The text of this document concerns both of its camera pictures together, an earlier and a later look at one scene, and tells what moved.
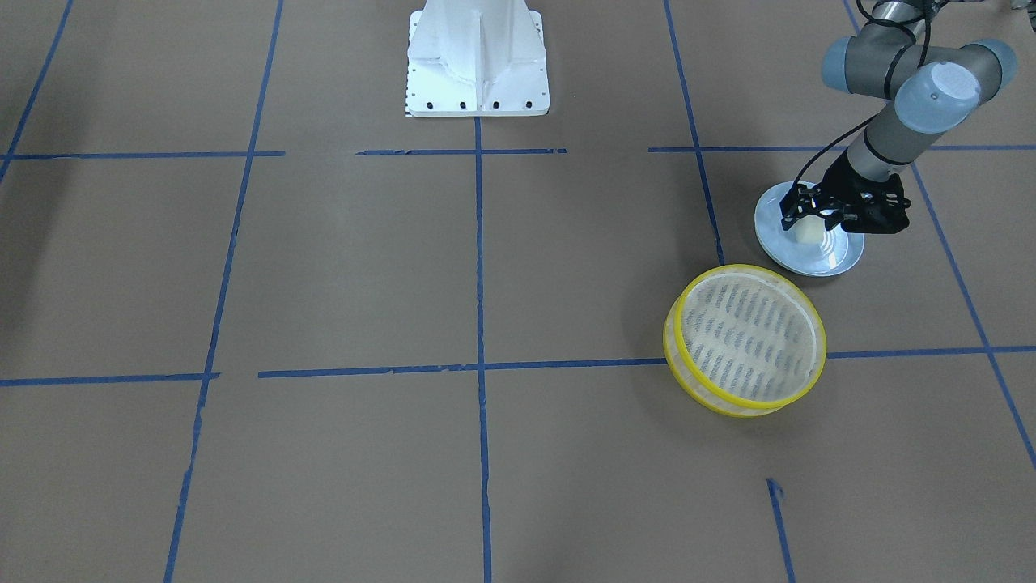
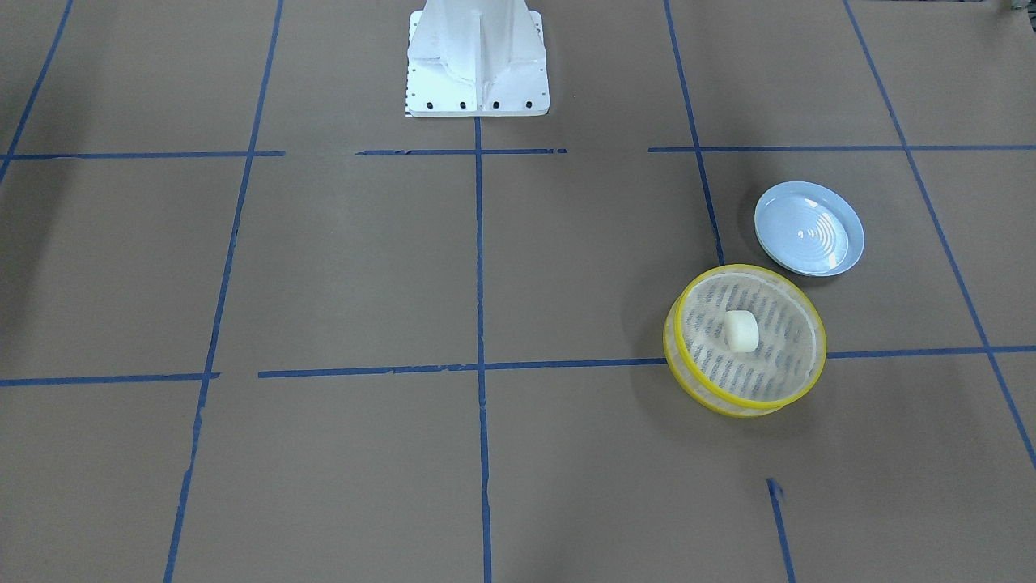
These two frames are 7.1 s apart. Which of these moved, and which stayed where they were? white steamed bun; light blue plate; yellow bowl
Moved: white steamed bun
Stayed: yellow bowl; light blue plate
